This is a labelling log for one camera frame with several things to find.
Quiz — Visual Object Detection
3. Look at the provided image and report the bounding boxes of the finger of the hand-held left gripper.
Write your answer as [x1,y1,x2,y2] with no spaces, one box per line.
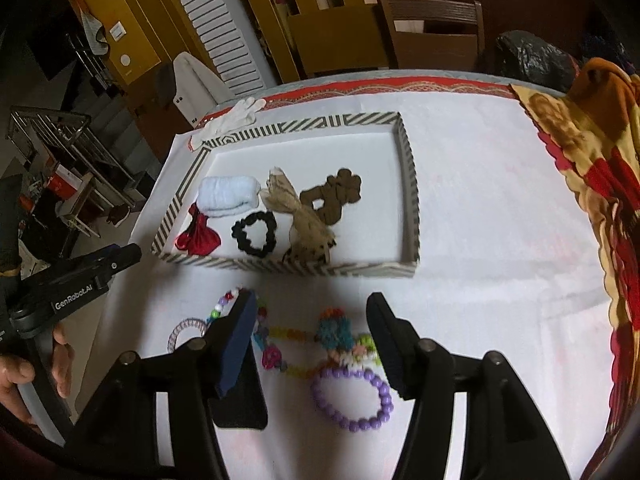
[10,243,142,337]

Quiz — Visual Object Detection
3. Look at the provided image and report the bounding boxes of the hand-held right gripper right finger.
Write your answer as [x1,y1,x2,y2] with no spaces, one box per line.
[366,292,573,480]

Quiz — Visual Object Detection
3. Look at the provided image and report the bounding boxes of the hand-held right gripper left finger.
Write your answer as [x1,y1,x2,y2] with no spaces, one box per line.
[65,288,269,480]

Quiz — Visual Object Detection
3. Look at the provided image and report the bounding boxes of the colourful bead necklace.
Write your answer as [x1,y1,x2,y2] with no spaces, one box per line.
[207,287,383,381]

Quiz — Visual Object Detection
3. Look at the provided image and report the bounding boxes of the striped cardboard tray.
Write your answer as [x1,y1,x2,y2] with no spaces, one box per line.
[151,111,421,279]

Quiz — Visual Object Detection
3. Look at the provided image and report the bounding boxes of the person's left hand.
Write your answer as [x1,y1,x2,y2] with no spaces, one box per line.
[0,322,76,431]

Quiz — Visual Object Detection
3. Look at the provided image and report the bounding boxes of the red scrunchie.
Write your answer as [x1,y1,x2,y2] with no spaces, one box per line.
[174,203,222,257]

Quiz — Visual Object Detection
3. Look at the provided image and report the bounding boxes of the black scrunchie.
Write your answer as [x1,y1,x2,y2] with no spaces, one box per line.
[231,211,278,256]

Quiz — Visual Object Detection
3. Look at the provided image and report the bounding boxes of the beige hair bow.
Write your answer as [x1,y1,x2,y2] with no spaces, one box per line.
[260,167,338,265]

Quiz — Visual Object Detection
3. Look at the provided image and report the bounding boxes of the light blue scrunchie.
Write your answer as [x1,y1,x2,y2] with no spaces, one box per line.
[197,176,261,218]

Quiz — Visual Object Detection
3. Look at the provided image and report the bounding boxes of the white table cloth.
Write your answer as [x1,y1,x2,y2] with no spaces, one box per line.
[75,107,621,480]

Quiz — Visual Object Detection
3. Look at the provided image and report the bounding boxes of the brown scrunchie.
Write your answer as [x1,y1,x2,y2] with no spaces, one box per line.
[299,169,362,227]

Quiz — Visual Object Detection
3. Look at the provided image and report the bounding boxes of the white jacket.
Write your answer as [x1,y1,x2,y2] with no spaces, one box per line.
[171,52,236,129]

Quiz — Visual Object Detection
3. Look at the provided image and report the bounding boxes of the white work glove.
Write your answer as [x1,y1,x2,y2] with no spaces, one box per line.
[189,97,267,151]

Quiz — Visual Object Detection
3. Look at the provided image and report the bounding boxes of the grey hanging cloth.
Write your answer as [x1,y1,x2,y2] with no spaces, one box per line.
[80,10,112,54]

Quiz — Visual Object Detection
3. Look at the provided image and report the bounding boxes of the yellow cabinet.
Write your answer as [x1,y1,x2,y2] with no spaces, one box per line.
[57,0,177,87]

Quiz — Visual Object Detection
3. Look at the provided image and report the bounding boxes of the red patterned tablecloth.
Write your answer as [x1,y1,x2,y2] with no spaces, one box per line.
[190,77,527,112]

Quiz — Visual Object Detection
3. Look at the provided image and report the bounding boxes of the white louvre door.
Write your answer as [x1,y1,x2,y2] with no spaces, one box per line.
[160,0,264,95]

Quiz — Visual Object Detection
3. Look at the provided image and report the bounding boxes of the printed orange blanket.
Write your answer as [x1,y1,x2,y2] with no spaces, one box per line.
[510,57,640,480]

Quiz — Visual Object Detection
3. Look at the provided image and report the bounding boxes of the dark wooden chair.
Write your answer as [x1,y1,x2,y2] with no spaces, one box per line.
[376,0,486,72]

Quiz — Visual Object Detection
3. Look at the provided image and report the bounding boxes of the light wooden chair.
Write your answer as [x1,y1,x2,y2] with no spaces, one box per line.
[286,2,391,79]

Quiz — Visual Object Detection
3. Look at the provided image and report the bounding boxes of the black plastic bag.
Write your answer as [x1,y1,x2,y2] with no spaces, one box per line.
[495,30,582,94]

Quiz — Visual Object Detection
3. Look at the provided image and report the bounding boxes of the round dark table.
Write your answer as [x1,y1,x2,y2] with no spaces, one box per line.
[430,0,603,56]

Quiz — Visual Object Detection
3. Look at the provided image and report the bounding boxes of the purple bead bracelet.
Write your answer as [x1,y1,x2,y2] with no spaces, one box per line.
[310,367,393,432]

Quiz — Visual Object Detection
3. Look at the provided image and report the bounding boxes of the metal wire rack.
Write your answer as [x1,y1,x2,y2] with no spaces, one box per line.
[7,105,147,241]

